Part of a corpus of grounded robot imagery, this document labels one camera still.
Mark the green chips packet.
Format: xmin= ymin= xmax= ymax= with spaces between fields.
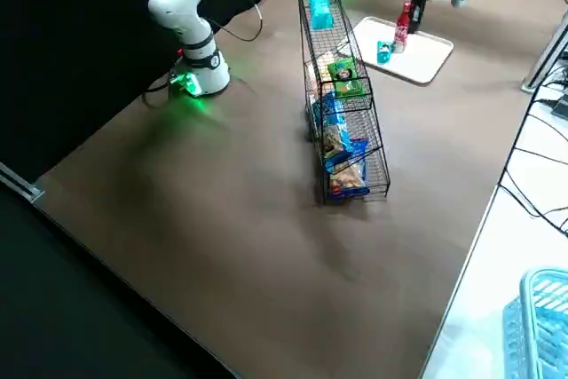
xmin=327 ymin=59 xmax=367 ymax=99

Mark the light blue plastic basket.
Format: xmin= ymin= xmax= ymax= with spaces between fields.
xmin=501 ymin=266 xmax=568 ymax=379

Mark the small teal chips packet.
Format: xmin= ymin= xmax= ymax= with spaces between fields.
xmin=375 ymin=39 xmax=396 ymax=65

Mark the black wire basket shelf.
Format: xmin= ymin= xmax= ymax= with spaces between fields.
xmin=296 ymin=0 xmax=391 ymax=206

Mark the aluminium frame post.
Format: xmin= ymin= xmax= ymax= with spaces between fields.
xmin=521 ymin=9 xmax=568 ymax=95
xmin=0 ymin=160 xmax=46 ymax=208

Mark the red cola bottle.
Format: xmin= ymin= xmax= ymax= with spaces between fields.
xmin=393 ymin=1 xmax=414 ymax=54

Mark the white rectangular tray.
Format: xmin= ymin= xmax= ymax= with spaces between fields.
xmin=351 ymin=15 xmax=455 ymax=85

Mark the blue cracker bag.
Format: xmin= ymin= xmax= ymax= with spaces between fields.
xmin=327 ymin=157 xmax=372 ymax=198

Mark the black desk cable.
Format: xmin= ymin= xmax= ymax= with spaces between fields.
xmin=496 ymin=76 xmax=568 ymax=238

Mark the long blue biscuit packet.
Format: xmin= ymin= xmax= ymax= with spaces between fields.
xmin=309 ymin=91 xmax=370 ymax=174

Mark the large teal snack packet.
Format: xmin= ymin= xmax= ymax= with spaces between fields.
xmin=308 ymin=0 xmax=335 ymax=29

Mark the thin black table cable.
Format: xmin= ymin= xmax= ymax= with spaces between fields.
xmin=208 ymin=0 xmax=265 ymax=43

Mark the white desk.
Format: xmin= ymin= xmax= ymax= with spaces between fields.
xmin=419 ymin=0 xmax=568 ymax=379

